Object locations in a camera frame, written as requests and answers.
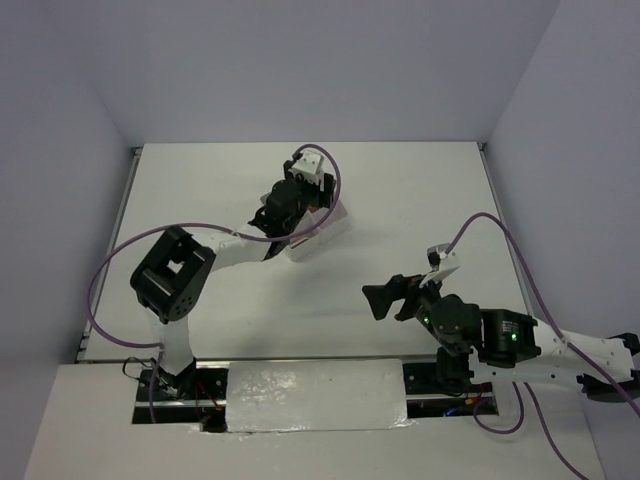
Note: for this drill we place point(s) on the white divided container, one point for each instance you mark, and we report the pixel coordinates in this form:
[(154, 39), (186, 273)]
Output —
[(305, 223), (335, 224)]

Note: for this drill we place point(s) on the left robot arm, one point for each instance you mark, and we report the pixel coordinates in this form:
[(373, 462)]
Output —
[(169, 280)]

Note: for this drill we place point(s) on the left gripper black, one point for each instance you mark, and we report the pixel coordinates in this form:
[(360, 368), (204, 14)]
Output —
[(320, 198)]

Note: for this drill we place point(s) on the left white divided container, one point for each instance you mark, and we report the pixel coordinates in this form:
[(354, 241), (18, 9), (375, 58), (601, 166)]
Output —
[(305, 223)]

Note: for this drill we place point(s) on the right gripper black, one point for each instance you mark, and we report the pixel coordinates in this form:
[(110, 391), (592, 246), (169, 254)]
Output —
[(405, 287)]

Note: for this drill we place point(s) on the pink mini stapler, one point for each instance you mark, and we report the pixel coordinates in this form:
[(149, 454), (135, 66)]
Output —
[(302, 245)]

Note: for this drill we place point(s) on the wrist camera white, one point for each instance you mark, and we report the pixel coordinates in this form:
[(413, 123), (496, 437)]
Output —
[(308, 166), (443, 262)]

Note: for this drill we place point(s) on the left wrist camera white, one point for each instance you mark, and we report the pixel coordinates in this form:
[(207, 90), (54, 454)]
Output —
[(308, 166)]

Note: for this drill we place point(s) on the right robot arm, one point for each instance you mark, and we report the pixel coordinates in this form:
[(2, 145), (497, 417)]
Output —
[(478, 346)]

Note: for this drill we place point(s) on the silver foil sheet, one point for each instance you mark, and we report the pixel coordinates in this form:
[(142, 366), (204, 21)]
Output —
[(327, 395)]

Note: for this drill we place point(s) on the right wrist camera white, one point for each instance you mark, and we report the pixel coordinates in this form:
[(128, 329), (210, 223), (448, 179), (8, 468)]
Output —
[(443, 262)]

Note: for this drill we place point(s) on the right white divided container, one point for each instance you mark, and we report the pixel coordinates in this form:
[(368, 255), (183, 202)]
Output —
[(335, 224)]

